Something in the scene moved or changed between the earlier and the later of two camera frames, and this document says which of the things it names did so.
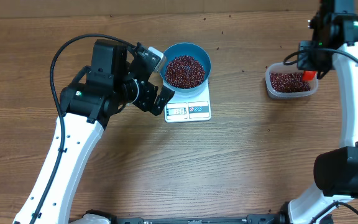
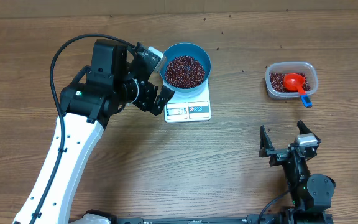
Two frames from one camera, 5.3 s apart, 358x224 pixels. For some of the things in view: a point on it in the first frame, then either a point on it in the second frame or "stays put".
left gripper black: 150,91 stays put
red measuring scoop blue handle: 308,75 → 294,81
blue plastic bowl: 191,50 stays put
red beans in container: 288,82 stays put
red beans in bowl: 184,71 stays put
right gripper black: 322,72 → 284,154
